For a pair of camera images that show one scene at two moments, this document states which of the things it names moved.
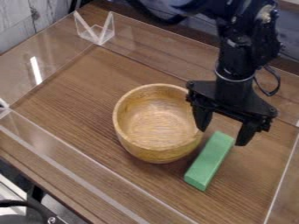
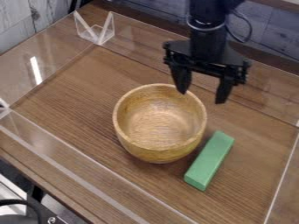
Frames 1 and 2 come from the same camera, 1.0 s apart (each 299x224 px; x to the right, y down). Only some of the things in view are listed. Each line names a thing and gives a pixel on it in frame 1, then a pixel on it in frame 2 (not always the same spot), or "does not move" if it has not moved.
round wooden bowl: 153,124 does not move
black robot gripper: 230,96 -> 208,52
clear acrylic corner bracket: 97,33 does not move
